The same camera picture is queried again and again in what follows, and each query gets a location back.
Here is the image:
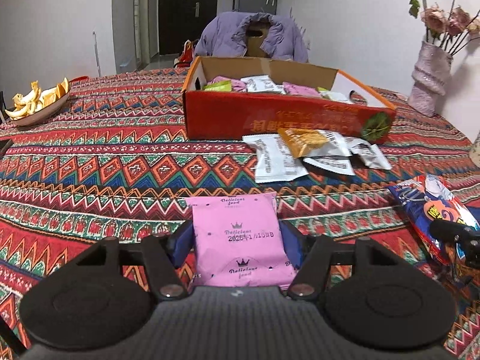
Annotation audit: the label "pink snack packet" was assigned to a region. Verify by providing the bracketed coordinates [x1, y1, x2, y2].
[185, 193, 295, 289]

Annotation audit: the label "white snack packet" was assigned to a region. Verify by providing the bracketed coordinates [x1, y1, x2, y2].
[241, 75, 286, 94]
[303, 156, 355, 176]

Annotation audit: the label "blue red chip bag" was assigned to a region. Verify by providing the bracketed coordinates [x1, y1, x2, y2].
[388, 174, 479, 285]

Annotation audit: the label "white speckled vase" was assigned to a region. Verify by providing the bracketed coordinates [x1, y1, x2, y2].
[469, 139, 480, 167]

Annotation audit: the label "white packet left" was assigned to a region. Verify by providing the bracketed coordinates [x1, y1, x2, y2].
[242, 133, 308, 184]

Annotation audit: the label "colourful patterned tablecloth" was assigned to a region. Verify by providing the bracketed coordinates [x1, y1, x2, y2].
[1, 68, 479, 341]

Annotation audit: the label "golden cracker packet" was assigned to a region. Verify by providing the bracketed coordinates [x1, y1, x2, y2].
[278, 128, 329, 158]

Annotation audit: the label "white grey crumpled packet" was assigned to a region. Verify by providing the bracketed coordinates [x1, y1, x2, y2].
[345, 136, 392, 171]

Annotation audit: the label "orange cardboard box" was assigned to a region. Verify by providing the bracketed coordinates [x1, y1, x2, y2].
[182, 57, 396, 143]

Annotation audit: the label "pink packet in box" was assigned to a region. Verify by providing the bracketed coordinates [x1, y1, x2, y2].
[282, 82, 321, 98]

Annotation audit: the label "pink ribbed vase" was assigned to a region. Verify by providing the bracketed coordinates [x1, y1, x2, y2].
[408, 41, 453, 117]

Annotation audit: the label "yellow green snack packet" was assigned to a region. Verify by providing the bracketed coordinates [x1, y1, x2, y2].
[202, 80, 232, 92]

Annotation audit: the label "red bag on floor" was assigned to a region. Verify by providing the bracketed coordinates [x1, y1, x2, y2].
[173, 39, 199, 68]

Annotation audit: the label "plate of orange peels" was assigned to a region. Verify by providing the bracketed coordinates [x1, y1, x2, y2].
[5, 77, 70, 127]

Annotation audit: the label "pink dried roses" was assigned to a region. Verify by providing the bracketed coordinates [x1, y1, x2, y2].
[408, 0, 479, 57]

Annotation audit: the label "purple puffer jacket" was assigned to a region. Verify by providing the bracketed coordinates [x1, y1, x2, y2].
[194, 11, 308, 63]

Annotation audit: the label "brown chair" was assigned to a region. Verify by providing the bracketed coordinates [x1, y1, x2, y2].
[246, 23, 270, 58]

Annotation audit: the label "dark entrance door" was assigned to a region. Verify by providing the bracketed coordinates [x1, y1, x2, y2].
[158, 0, 217, 55]

